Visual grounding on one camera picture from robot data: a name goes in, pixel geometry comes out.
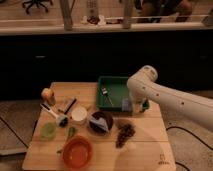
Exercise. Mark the blue sponge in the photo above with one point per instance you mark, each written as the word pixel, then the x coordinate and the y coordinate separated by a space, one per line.
pixel 127 105

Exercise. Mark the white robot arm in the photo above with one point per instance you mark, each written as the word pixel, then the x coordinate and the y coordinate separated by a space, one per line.
pixel 142 85

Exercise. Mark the green plastic tray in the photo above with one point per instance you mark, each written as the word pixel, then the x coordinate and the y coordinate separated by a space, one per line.
pixel 117 90

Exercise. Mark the dark bowl with cloth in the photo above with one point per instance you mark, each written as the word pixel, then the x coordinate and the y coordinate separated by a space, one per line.
pixel 101 122

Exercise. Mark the white cup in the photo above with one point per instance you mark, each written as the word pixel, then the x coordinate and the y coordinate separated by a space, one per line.
pixel 79 115

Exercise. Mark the bunch of dark grapes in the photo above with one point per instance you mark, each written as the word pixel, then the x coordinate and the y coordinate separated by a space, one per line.
pixel 126 131

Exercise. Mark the black marker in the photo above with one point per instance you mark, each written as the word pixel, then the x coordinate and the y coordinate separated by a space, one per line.
pixel 72 103

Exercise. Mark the green leaf vegetable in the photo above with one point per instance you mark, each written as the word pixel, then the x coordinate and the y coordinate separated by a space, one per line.
pixel 71 133

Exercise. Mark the orange bowl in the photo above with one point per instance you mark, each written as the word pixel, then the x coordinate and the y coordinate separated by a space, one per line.
pixel 77 153

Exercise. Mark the green cup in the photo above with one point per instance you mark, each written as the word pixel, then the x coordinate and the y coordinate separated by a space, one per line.
pixel 48 131

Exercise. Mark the seated person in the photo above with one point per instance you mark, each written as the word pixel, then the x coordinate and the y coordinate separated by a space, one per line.
pixel 152 10

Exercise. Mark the office chair base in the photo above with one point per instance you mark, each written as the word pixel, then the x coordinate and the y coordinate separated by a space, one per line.
pixel 38 3

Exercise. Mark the white handled brush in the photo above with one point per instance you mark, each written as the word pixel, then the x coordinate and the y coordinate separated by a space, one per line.
pixel 61 119

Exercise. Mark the wooden table post right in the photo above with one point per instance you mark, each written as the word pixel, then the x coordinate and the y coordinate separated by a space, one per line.
pixel 127 17

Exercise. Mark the wooden table post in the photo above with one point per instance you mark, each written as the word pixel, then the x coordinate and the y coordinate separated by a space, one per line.
pixel 127 17
pixel 66 14

